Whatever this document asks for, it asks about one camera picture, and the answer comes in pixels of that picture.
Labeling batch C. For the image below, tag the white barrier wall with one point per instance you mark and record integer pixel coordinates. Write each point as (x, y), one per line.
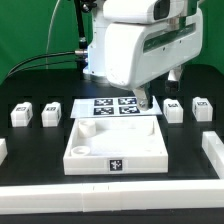
(115, 196)
(214, 149)

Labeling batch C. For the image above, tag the white front barrier wall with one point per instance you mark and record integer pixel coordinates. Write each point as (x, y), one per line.
(115, 196)

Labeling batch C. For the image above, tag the white sheet with tags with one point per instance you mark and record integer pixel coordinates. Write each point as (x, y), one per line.
(110, 107)

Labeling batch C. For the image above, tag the white square tabletop tray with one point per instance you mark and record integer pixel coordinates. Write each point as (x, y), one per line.
(115, 145)

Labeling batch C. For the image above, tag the white left barrier block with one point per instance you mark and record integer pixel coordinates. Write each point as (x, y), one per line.
(3, 150)

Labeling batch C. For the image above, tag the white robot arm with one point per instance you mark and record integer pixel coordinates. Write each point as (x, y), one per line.
(142, 12)

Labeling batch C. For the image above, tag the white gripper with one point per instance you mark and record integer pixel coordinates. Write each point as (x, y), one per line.
(136, 54)

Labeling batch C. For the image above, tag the white right barrier wall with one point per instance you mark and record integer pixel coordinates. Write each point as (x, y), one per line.
(214, 149)

